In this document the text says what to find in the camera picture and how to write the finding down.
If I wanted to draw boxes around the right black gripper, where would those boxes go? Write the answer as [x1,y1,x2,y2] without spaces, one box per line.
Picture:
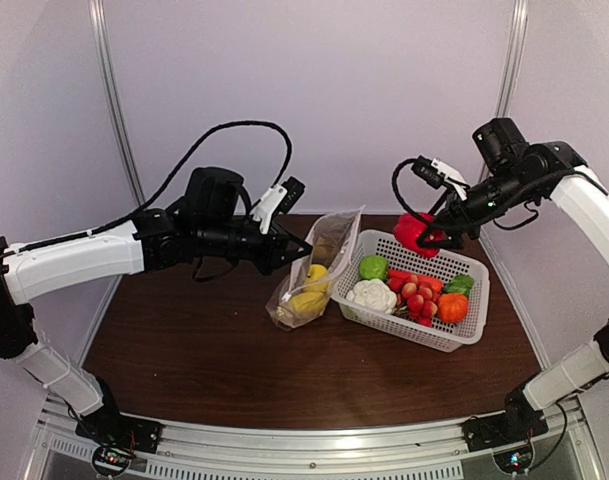
[417,166,536,250]

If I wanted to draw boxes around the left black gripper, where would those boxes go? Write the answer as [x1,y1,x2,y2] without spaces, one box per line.
[196,218,313,275]

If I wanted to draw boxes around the red bell pepper toy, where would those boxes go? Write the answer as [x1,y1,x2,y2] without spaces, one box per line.
[393,213,440,258]

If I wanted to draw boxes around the yellow lemon toy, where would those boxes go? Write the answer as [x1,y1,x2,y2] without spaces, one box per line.
[304,264,330,294]

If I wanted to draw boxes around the clear dotted zip bag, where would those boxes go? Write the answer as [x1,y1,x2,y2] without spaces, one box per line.
[266,206,365,330]

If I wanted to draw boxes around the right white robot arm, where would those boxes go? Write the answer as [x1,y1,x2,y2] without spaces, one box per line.
[411,118,609,442]

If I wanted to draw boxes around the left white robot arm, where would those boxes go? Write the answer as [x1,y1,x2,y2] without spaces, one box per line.
[0,167,312,444]

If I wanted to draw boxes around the green leafy vegetable toy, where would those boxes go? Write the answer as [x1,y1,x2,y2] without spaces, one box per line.
[442,274,475,297]

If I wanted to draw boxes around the orange carrot toy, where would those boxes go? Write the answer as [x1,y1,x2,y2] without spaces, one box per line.
[388,270,444,293]

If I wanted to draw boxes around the red lychee bunch toy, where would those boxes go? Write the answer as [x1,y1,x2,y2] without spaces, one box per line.
[387,278,441,328]

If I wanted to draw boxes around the green apple toy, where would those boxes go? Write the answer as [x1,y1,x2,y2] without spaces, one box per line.
[359,255,389,281]

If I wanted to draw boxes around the white cauliflower toy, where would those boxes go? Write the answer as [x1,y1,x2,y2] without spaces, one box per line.
[345,279,397,314]

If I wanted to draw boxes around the white plastic basket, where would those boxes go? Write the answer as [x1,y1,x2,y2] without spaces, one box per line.
[332,230,490,352]

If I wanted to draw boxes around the right black cable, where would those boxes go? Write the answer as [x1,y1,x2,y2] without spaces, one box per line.
[391,157,540,231]

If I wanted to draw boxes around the black cable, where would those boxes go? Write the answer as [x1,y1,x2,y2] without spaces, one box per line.
[0,119,294,281]
[391,157,540,231]

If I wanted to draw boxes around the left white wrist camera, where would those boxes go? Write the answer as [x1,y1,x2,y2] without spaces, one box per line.
[251,176,305,235]

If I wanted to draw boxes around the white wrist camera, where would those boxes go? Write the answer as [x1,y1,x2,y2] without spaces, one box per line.
[251,176,305,235]
[411,156,470,199]

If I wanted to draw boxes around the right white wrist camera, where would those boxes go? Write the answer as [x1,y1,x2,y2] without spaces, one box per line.
[411,156,470,199]

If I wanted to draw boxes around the left black cable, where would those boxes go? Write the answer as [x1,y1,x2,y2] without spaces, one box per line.
[0,119,294,281]

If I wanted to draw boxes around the right aluminium frame post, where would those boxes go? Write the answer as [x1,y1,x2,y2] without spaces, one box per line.
[476,0,530,186]

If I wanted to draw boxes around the aluminium frame post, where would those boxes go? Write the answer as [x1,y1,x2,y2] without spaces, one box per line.
[476,0,530,186]
[87,0,153,224]

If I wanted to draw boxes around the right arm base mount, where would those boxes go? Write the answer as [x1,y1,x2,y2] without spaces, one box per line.
[461,413,549,475]

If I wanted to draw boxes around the curved aluminium front rail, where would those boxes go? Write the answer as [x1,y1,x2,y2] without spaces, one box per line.
[31,394,603,480]

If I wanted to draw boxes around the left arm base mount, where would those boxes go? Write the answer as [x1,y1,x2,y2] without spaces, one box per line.
[69,411,162,478]

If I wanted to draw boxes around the left aluminium frame post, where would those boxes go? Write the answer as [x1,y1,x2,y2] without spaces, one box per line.
[87,0,153,224]

